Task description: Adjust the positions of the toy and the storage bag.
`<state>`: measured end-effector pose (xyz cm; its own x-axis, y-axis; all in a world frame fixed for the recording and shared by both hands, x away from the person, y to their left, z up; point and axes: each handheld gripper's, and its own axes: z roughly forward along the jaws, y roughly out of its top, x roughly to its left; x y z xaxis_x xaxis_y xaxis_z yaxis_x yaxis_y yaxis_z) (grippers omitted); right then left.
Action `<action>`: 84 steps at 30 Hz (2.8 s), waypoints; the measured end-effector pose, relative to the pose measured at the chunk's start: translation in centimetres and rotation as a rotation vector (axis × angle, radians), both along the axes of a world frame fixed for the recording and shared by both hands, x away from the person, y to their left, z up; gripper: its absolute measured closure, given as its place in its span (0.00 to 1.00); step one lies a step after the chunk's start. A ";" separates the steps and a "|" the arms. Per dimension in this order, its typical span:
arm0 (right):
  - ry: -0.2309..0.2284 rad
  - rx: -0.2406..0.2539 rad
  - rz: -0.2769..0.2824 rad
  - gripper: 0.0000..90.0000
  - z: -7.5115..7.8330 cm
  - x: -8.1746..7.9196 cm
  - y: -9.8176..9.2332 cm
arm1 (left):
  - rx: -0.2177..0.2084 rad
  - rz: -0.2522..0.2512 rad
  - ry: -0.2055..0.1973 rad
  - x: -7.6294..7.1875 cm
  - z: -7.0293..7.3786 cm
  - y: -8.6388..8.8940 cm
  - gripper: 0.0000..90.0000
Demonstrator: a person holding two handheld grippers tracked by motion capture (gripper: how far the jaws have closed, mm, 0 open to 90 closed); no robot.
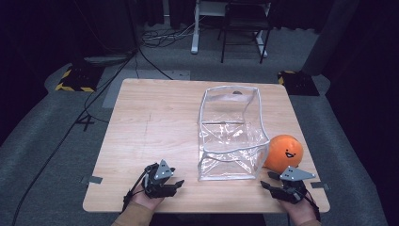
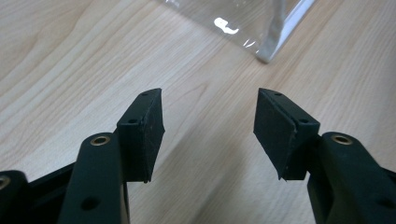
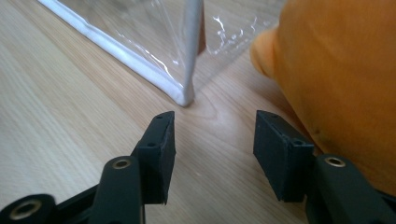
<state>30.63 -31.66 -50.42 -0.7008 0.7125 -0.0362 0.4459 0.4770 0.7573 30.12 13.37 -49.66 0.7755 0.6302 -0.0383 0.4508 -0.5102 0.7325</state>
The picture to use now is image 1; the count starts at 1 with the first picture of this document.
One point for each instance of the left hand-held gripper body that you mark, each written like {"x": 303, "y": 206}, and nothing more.
{"x": 158, "y": 185}

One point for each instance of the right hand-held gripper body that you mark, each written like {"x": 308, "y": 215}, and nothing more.
{"x": 291, "y": 188}

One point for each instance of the orange plush toy with face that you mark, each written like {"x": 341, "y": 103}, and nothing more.
{"x": 284, "y": 152}

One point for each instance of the clear plastic bag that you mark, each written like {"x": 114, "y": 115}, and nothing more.
{"x": 230, "y": 141}

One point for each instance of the person's left hand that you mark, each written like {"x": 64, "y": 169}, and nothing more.
{"x": 145, "y": 200}

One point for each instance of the person's right hand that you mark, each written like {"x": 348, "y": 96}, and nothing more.
{"x": 301, "y": 212}

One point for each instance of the grey tape piece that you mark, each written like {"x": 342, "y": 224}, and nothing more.
{"x": 320, "y": 185}
{"x": 95, "y": 179}

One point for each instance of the grey power strip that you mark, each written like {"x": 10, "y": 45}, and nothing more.
{"x": 105, "y": 59}

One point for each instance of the grey curtain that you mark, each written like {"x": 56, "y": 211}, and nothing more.
{"x": 329, "y": 37}

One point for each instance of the black chair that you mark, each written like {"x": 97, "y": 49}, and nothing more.
{"x": 246, "y": 19}

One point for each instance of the black yellow striped base plate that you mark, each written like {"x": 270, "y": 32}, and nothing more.
{"x": 80, "y": 80}
{"x": 298, "y": 83}

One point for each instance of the white desk frame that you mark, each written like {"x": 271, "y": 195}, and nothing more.
{"x": 195, "y": 34}

